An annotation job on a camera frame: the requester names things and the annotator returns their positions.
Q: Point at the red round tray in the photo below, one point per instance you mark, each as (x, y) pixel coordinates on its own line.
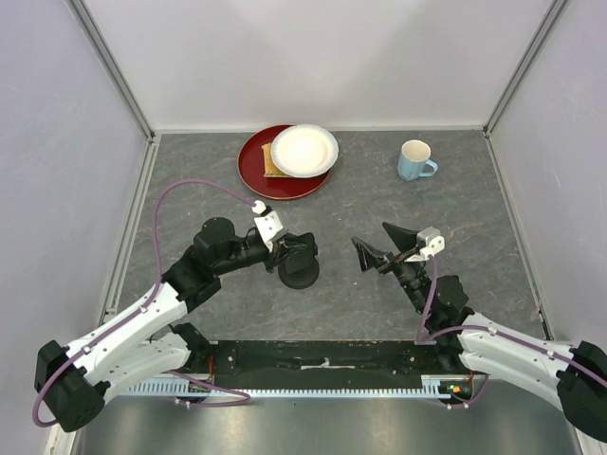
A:
(251, 169)

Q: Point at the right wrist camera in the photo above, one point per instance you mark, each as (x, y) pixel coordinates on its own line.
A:
(428, 242)

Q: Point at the black phone stand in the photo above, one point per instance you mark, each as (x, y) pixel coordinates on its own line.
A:
(299, 274)

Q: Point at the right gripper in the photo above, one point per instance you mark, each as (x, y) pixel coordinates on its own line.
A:
(369, 259)

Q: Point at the white paper plate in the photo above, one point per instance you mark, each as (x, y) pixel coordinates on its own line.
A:
(304, 151)

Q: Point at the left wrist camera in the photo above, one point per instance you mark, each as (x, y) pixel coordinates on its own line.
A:
(268, 224)

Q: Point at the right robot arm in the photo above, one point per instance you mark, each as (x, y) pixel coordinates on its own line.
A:
(572, 378)

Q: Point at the grey cable duct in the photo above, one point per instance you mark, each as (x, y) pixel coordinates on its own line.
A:
(427, 387)

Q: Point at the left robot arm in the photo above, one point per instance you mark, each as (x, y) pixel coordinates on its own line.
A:
(76, 380)

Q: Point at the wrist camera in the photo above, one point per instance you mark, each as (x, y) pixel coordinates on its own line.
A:
(428, 242)
(268, 224)

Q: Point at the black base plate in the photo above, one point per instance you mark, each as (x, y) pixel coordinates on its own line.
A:
(321, 365)

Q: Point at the light blue mug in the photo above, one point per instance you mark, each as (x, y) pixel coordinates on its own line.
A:
(415, 161)

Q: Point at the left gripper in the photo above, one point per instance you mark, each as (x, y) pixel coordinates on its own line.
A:
(281, 248)

